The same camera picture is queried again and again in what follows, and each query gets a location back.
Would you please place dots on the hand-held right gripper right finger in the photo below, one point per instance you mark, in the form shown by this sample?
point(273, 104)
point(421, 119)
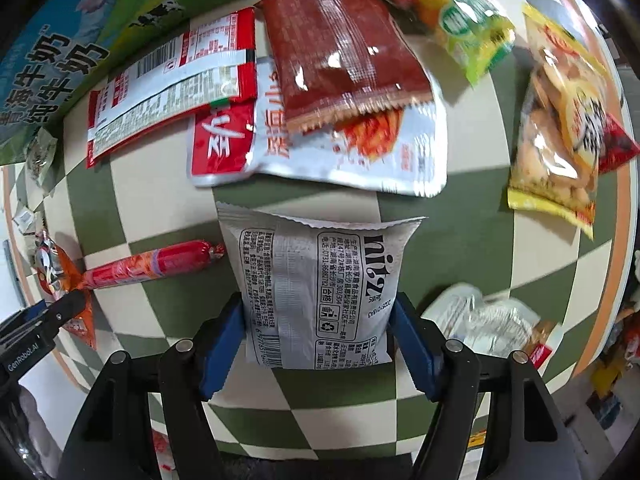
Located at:
point(417, 355)

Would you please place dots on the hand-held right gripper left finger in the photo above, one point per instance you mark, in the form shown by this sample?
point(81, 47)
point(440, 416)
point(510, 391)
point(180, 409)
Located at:
point(220, 355)

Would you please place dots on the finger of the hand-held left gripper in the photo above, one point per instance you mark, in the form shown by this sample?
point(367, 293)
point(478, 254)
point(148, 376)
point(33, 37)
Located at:
point(67, 307)

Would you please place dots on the orange foil snack packet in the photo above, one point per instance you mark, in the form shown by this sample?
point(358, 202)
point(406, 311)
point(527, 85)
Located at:
point(62, 272)

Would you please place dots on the red sausage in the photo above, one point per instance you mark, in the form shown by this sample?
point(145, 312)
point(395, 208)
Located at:
point(150, 265)

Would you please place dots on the white snack packet black print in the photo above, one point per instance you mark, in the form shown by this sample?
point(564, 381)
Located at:
point(310, 285)

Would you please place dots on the silver red snack packet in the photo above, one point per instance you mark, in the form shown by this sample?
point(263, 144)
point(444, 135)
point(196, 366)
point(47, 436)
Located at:
point(225, 145)

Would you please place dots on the red white packet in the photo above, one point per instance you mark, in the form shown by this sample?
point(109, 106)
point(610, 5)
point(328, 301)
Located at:
point(150, 90)

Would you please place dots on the blue green cardboard box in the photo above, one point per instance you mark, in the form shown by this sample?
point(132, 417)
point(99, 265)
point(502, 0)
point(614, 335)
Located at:
point(60, 60)

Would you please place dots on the yellow biscuit bag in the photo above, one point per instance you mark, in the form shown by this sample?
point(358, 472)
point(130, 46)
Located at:
point(555, 135)

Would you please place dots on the dark red clear packet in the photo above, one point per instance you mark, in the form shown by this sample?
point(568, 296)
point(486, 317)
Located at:
point(340, 50)

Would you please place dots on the clear silver snack packet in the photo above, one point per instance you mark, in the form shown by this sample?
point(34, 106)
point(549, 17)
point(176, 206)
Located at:
point(480, 320)

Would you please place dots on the small white packet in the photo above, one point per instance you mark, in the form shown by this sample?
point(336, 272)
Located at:
point(23, 221)

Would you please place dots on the green white checkered tablecloth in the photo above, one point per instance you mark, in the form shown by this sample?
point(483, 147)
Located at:
point(150, 210)

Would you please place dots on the small green packet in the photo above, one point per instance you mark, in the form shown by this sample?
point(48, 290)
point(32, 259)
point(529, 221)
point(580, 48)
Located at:
point(41, 157)

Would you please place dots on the colourful candy bag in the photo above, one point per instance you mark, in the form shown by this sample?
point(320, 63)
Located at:
point(450, 10)

